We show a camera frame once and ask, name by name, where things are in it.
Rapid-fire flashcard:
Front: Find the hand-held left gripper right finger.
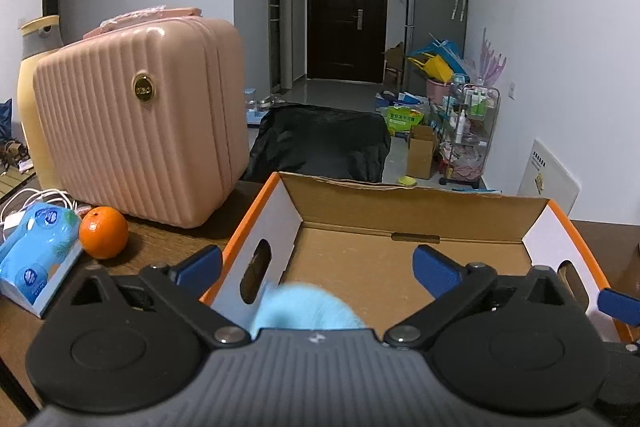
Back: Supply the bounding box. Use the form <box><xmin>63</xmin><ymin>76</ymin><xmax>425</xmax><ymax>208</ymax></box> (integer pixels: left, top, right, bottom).
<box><xmin>384</xmin><ymin>245</ymin><xmax>576</xmax><ymax>350</ymax></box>

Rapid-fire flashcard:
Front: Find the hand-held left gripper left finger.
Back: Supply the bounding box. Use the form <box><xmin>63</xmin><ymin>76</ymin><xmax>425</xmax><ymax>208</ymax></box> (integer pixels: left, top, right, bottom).
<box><xmin>70</xmin><ymin>245</ymin><xmax>252</xmax><ymax>350</ymax></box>

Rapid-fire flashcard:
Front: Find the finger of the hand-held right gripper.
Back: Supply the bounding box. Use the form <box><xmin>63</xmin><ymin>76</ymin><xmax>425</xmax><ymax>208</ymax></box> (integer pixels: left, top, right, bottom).
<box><xmin>597</xmin><ymin>287</ymin><xmax>640</xmax><ymax>328</ymax></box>

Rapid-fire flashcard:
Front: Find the orange printed cardboard box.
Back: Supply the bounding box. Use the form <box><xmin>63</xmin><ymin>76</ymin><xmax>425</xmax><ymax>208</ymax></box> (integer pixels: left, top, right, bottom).
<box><xmin>200</xmin><ymin>171</ymin><xmax>636</xmax><ymax>344</ymax></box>

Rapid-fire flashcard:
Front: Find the light blue plush toy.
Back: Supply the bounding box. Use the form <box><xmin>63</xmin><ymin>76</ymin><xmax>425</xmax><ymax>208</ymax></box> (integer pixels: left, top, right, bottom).
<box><xmin>248</xmin><ymin>283</ymin><xmax>368</xmax><ymax>340</ymax></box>

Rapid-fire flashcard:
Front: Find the orange fruit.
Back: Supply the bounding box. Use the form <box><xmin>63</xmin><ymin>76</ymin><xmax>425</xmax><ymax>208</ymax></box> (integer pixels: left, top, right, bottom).
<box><xmin>79</xmin><ymin>206</ymin><xmax>129</xmax><ymax>260</ymax></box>

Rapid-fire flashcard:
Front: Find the small open cardboard box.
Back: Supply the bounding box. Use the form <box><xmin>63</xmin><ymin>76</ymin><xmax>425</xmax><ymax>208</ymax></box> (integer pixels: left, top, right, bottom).
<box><xmin>406</xmin><ymin>125</ymin><xmax>441</xmax><ymax>180</ymax></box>

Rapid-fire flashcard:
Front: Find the pink ribbed suitcase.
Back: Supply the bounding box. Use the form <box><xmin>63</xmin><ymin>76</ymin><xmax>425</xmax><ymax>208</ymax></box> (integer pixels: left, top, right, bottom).
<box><xmin>32</xmin><ymin>18</ymin><xmax>251</xmax><ymax>229</ymax></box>

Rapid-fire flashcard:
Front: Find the white board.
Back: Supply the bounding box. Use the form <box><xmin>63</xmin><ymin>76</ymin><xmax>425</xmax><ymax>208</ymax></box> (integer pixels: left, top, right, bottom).
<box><xmin>516</xmin><ymin>138</ymin><xmax>581</xmax><ymax>218</ymax></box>

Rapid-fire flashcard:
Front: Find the metal rolling cart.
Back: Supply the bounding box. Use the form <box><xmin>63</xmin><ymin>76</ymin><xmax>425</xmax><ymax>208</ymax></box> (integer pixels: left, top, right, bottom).
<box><xmin>440</xmin><ymin>83</ymin><xmax>501</xmax><ymax>186</ymax></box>

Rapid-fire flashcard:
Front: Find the green printed bag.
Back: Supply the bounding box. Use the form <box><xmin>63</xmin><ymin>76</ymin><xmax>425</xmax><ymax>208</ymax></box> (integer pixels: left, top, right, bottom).
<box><xmin>387</xmin><ymin>104</ymin><xmax>426</xmax><ymax>138</ymax></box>

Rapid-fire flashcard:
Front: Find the blue tissue pack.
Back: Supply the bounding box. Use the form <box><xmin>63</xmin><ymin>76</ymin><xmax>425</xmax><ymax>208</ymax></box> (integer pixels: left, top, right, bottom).
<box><xmin>0</xmin><ymin>202</ymin><xmax>83</xmax><ymax>319</ymax></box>

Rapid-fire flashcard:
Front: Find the dark cloth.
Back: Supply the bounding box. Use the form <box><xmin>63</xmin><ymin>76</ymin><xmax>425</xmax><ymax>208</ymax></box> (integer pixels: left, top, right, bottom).
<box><xmin>248</xmin><ymin>103</ymin><xmax>392</xmax><ymax>184</ymax></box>

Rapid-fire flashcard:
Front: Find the pink bucket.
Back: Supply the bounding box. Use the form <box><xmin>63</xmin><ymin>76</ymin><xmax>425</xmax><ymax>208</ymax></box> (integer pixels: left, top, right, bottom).
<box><xmin>425</xmin><ymin>77</ymin><xmax>453</xmax><ymax>104</ymax></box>

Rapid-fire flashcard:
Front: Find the brown cardboard box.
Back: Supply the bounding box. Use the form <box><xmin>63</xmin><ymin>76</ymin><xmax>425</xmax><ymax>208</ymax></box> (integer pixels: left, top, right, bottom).
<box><xmin>382</xmin><ymin>42</ymin><xmax>407</xmax><ymax>90</ymax></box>

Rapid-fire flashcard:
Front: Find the dark wooden entrance door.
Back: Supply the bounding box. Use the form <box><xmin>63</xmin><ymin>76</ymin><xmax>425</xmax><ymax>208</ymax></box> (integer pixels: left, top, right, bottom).
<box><xmin>306</xmin><ymin>0</ymin><xmax>389</xmax><ymax>84</ymax></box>

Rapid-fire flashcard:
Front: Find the pink flat pouch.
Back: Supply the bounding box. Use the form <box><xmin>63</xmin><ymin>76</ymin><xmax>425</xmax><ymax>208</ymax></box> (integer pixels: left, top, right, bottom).
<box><xmin>82</xmin><ymin>7</ymin><xmax>203</xmax><ymax>38</ymax></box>

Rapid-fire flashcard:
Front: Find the grey refrigerator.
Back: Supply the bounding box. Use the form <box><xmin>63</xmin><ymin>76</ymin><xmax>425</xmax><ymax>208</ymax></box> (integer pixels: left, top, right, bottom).
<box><xmin>404</xmin><ymin>0</ymin><xmax>468</xmax><ymax>95</ymax></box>

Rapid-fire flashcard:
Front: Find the yellow thermos jug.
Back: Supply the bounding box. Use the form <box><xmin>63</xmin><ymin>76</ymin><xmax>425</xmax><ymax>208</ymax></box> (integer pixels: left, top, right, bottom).
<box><xmin>16</xmin><ymin>15</ymin><xmax>63</xmax><ymax>190</ymax></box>

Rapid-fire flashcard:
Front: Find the interior side door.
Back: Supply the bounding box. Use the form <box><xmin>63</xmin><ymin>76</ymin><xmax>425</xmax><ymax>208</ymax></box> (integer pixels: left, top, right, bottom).
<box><xmin>269</xmin><ymin>0</ymin><xmax>296</xmax><ymax>95</ymax></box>

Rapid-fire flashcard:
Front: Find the white charger cable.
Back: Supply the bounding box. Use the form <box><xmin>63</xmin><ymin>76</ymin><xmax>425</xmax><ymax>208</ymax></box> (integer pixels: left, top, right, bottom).
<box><xmin>0</xmin><ymin>188</ymin><xmax>81</xmax><ymax>220</ymax></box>

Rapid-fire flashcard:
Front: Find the purple wall decoration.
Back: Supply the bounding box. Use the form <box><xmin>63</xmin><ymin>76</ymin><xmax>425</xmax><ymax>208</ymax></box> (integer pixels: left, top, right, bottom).
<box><xmin>477</xmin><ymin>27</ymin><xmax>507</xmax><ymax>85</ymax></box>

